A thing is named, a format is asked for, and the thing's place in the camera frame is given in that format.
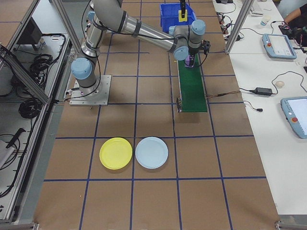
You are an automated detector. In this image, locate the green conveyor belt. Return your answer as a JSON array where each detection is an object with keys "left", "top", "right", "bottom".
[{"left": 176, "top": 53, "right": 208, "bottom": 114}]

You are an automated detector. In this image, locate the aluminium frame post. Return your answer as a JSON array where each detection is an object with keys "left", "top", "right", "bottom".
[
  {"left": 224, "top": 0, "right": 255, "bottom": 55},
  {"left": 49, "top": 0, "right": 83, "bottom": 57}
]

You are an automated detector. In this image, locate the person forearm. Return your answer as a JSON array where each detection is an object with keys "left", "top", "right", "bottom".
[{"left": 283, "top": 6, "right": 304, "bottom": 24}]

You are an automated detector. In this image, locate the white work table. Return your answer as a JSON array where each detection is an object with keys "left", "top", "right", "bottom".
[
  {"left": 229, "top": 54, "right": 307, "bottom": 216},
  {"left": 213, "top": 0, "right": 307, "bottom": 56}
]

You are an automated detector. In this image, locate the black cable with plug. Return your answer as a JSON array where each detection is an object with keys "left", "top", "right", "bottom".
[{"left": 243, "top": 100, "right": 263, "bottom": 113}]

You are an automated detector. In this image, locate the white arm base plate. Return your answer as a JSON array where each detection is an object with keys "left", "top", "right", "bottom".
[{"left": 69, "top": 74, "right": 113, "bottom": 106}]

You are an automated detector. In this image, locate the small circuit board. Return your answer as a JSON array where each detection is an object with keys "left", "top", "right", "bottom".
[
  {"left": 216, "top": 11, "right": 228, "bottom": 24},
  {"left": 220, "top": 23, "right": 235, "bottom": 36}
]

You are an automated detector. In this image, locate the yellow foam block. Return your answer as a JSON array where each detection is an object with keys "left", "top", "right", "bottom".
[{"left": 177, "top": 10, "right": 189, "bottom": 23}]

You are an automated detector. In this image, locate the purple foam block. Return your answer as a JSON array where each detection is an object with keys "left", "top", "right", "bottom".
[{"left": 184, "top": 56, "right": 196, "bottom": 69}]

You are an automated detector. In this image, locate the red conveyor wire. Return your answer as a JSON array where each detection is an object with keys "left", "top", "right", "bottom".
[{"left": 205, "top": 91, "right": 242, "bottom": 99}]

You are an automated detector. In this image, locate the yellow plate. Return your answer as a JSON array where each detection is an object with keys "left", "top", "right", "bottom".
[{"left": 99, "top": 137, "right": 133, "bottom": 171}]

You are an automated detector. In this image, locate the black power adapter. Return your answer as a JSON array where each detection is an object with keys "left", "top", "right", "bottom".
[{"left": 249, "top": 87, "right": 273, "bottom": 96}]

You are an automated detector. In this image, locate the V-shaped metal bar frame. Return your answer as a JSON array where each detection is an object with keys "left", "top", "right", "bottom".
[{"left": 0, "top": 0, "right": 72, "bottom": 225}]

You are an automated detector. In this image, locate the black cable coil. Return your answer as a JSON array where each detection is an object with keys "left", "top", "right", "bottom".
[
  {"left": 18, "top": 98, "right": 43, "bottom": 120},
  {"left": 30, "top": 54, "right": 60, "bottom": 81}
]

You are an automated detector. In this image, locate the blue plastic bin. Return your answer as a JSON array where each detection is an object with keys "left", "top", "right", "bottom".
[{"left": 159, "top": 2, "right": 198, "bottom": 34}]

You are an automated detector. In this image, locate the blue teach pendant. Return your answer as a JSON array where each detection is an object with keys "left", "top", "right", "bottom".
[
  {"left": 280, "top": 96, "right": 307, "bottom": 140},
  {"left": 262, "top": 33, "right": 297, "bottom": 60}
]

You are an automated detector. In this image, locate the light blue plate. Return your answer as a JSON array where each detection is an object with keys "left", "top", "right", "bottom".
[{"left": 135, "top": 136, "right": 169, "bottom": 170}]

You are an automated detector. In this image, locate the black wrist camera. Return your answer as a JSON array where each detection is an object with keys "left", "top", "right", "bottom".
[{"left": 201, "top": 40, "right": 212, "bottom": 56}]

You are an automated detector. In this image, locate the black electronics box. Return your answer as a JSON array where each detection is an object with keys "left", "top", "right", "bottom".
[{"left": 279, "top": 22, "right": 307, "bottom": 48}]

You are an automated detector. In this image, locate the aluminium corner bar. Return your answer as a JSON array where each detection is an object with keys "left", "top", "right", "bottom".
[
  {"left": 0, "top": 222, "right": 39, "bottom": 230},
  {"left": 275, "top": 219, "right": 307, "bottom": 230}
]

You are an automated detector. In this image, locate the black monitor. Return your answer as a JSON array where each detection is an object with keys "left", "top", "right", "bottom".
[{"left": 16, "top": 18, "right": 46, "bottom": 51}]

